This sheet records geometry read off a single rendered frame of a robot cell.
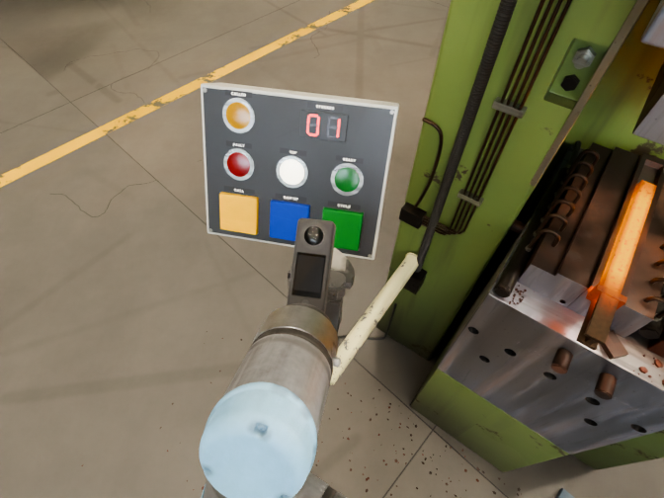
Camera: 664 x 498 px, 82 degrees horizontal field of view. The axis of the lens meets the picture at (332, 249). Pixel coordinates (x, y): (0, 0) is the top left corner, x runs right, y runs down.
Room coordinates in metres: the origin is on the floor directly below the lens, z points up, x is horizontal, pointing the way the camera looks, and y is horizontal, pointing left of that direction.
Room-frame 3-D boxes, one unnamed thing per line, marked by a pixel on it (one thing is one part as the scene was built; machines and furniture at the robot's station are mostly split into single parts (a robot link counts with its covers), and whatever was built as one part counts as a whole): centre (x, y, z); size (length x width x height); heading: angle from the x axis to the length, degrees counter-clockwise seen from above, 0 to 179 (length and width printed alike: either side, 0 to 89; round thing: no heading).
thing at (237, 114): (0.57, 0.16, 1.16); 0.05 x 0.03 x 0.04; 54
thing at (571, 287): (0.49, -0.57, 0.96); 0.42 x 0.20 x 0.09; 144
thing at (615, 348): (0.25, -0.49, 0.92); 0.04 x 0.03 x 0.01; 11
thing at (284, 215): (0.46, 0.08, 1.01); 0.07 x 0.05 x 0.07; 79
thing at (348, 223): (0.44, -0.02, 1.01); 0.07 x 0.05 x 0.07; 79
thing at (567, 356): (0.24, -0.43, 0.87); 0.04 x 0.03 x 0.03; 144
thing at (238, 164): (0.53, 0.17, 1.09); 0.05 x 0.03 x 0.04; 54
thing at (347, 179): (0.49, -0.03, 1.09); 0.05 x 0.03 x 0.04; 54
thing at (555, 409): (0.47, -0.62, 0.69); 0.56 x 0.38 x 0.45; 144
